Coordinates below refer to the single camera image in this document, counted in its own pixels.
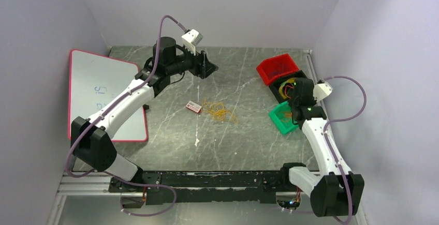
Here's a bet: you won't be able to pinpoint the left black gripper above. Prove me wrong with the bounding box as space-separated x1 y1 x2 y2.
167 43 218 79

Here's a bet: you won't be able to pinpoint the orange yellow cables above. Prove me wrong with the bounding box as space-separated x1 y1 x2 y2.
200 100 239 125

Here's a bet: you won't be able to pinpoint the bright orange cable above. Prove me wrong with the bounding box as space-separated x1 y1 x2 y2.
278 110 294 125

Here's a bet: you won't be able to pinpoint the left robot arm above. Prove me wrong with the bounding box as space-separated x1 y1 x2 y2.
66 37 218 192

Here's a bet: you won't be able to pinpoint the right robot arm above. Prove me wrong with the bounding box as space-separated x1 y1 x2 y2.
279 78 364 224

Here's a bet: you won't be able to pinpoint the small red white box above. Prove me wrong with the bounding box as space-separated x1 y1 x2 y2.
185 101 202 114

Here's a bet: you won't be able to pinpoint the red plastic bin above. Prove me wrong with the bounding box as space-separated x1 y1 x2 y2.
256 54 299 86

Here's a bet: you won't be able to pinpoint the black plastic bin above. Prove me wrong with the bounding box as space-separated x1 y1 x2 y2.
269 70 306 103

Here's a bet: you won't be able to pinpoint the green plastic bin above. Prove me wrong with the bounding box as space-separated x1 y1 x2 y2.
269 101 299 135

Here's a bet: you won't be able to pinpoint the white board pink rim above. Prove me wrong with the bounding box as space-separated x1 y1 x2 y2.
67 49 140 138

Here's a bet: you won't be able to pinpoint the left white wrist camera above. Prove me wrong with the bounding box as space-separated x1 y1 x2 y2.
181 29 203 55

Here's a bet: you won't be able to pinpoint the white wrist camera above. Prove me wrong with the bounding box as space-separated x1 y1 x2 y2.
181 29 203 55
313 80 333 102

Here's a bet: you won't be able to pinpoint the yellow cable coil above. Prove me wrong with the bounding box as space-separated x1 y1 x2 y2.
278 78 296 99

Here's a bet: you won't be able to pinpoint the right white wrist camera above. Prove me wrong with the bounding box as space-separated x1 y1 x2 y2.
313 80 333 102

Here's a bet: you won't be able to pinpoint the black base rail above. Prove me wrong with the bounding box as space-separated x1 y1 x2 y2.
108 170 299 205

